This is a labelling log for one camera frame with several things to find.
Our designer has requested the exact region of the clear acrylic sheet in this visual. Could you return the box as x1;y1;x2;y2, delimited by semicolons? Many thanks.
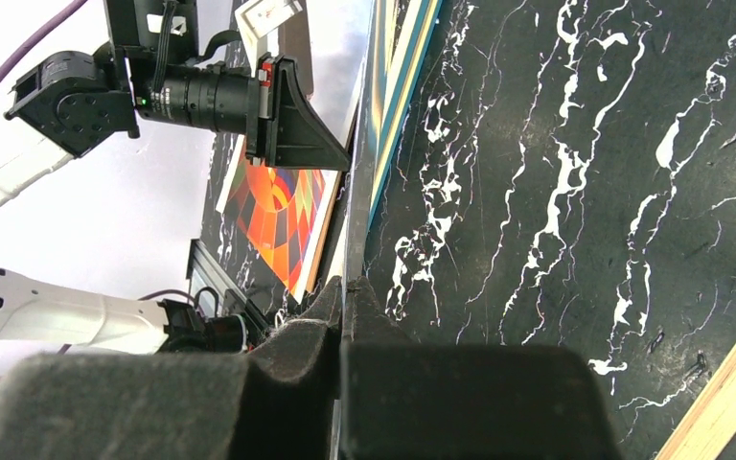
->
342;1;384;292

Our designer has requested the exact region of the brown cardboard backing board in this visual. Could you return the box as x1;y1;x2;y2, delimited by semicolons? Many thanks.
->
278;1;365;300

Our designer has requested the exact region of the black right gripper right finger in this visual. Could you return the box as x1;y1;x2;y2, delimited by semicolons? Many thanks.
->
339;277;620;459

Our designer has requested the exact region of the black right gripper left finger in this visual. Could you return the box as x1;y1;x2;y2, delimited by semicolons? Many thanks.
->
0;278;342;459

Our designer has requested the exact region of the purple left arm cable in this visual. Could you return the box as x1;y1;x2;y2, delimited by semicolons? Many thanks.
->
0;0;90;128

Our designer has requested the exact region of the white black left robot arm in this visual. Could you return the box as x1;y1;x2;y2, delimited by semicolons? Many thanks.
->
0;1;367;375

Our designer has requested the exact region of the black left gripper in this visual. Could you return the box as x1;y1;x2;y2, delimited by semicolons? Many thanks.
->
132;56;352;172

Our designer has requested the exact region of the hot air balloon photo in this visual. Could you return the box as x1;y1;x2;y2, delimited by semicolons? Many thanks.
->
215;1;372;301

